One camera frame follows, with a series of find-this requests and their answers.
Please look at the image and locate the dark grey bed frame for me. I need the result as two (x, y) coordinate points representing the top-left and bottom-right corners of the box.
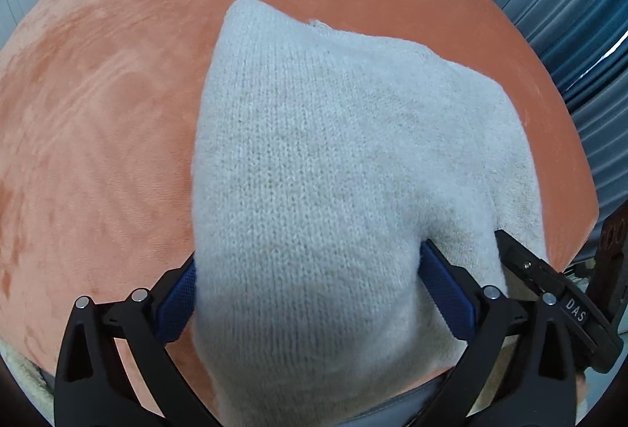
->
(343, 370), (457, 427)

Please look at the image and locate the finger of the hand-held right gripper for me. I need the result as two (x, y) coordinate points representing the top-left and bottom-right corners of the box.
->
(495, 230), (571, 296)

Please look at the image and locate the fluffy cream rug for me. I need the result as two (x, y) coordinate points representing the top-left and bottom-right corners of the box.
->
(0, 338), (56, 427)

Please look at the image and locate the grey knit sweater with hearts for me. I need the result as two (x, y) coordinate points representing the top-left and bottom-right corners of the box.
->
(189, 0), (550, 427)

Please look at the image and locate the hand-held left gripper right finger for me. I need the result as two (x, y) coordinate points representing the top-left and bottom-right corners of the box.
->
(421, 238), (578, 427)

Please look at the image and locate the orange plush blanket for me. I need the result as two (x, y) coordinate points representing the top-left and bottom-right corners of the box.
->
(0, 0), (600, 413)

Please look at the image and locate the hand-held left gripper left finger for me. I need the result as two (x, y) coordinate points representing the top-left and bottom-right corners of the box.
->
(54, 255), (217, 427)

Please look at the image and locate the dark brown stand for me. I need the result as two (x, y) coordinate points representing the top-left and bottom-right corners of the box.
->
(586, 216), (628, 310)

